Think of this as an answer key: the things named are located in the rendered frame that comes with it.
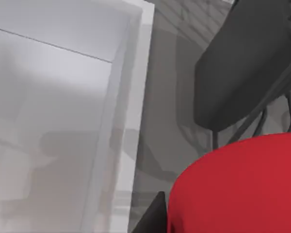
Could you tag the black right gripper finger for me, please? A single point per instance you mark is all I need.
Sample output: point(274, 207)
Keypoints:
point(156, 216)

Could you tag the red can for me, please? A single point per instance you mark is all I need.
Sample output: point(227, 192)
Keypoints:
point(237, 189)

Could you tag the black office chair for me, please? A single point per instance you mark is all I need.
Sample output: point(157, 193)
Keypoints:
point(242, 72)

